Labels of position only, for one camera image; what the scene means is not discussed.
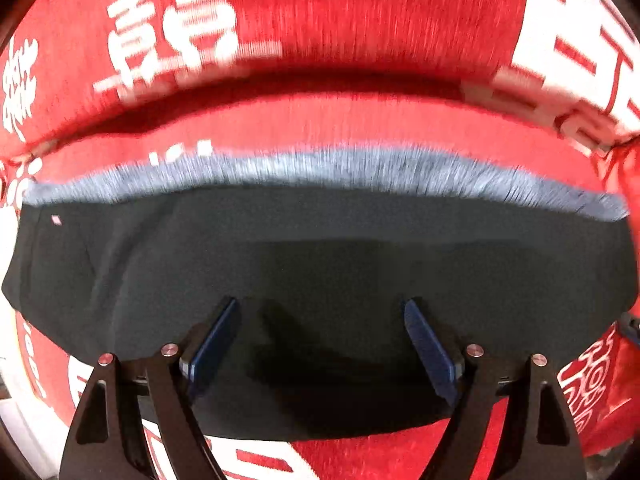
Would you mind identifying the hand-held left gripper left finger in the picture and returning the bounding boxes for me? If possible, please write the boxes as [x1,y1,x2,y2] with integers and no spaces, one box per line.
[59,296,242,480]

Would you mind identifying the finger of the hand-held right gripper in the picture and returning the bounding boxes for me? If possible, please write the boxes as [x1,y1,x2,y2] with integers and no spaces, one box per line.
[619,310,640,348]

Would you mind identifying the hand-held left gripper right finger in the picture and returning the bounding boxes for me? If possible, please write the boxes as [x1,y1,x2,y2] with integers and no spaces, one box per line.
[402,297,589,480]

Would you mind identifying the black pants with grey waistband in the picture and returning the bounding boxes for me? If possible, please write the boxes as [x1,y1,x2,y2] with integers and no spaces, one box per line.
[1,147,640,443]

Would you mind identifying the red printed bedsheet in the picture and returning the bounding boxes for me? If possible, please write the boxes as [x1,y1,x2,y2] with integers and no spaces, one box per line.
[0,67,640,480]

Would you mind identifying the red printed pillow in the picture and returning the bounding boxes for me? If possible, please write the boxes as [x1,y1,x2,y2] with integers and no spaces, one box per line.
[0,0,640,147]

